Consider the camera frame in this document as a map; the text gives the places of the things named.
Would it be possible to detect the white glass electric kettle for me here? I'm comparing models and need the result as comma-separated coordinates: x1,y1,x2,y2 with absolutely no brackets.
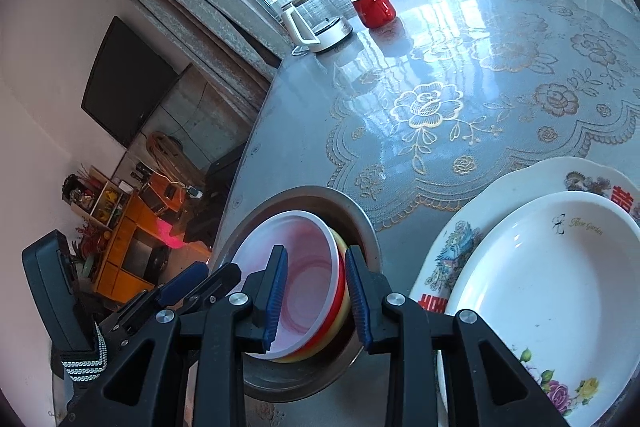
280,0,353,54

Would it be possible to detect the coiled rope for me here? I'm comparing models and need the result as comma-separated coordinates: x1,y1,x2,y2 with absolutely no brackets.
145,132,196,178

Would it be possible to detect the large floral rimmed plate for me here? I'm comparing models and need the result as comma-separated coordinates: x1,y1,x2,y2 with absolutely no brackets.
409,157,640,323

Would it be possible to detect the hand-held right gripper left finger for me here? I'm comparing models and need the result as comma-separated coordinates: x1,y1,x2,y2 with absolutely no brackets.
65,245,290,427

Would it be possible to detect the yellow bowl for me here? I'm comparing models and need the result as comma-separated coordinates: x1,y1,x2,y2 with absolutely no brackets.
275,229,353,364

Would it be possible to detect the stainless steel bowl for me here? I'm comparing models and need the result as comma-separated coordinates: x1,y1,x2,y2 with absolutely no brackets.
207,186,381,403

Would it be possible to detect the white rose print plate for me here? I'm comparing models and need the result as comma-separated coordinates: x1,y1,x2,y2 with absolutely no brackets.
437,192,640,427

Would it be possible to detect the black wall television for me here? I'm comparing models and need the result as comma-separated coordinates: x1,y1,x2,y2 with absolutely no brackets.
81,16,193,148

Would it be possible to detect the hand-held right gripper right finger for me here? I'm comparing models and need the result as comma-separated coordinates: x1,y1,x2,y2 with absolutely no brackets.
345,245,571,427

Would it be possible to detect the orange cabinet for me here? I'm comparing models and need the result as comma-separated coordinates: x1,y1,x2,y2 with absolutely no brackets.
92,172,211,305

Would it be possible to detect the cubby shelf with trinkets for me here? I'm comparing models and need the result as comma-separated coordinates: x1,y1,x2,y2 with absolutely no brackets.
62,164,136,228

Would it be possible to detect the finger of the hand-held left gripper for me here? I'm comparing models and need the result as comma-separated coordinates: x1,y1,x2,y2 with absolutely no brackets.
182,263,242,315
157,261,210,306

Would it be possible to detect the red mug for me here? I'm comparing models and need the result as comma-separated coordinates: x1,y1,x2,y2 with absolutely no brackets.
351,0,397,29

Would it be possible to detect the red bowl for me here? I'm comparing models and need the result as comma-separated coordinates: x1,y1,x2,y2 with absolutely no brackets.
230,210,348,360

